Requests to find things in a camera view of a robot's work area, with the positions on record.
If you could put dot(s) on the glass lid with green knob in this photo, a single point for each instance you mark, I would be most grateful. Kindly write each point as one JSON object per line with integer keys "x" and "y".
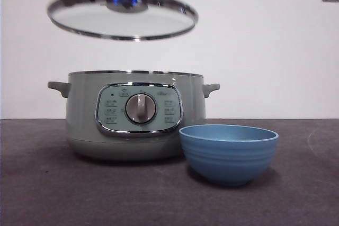
{"x": 124, "y": 6}

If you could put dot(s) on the pale green electric steamer pot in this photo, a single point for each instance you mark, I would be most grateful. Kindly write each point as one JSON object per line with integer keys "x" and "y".
{"x": 79, "y": 120}

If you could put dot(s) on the blue ribbed bowl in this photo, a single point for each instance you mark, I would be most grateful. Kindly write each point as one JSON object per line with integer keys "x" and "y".
{"x": 230, "y": 159}

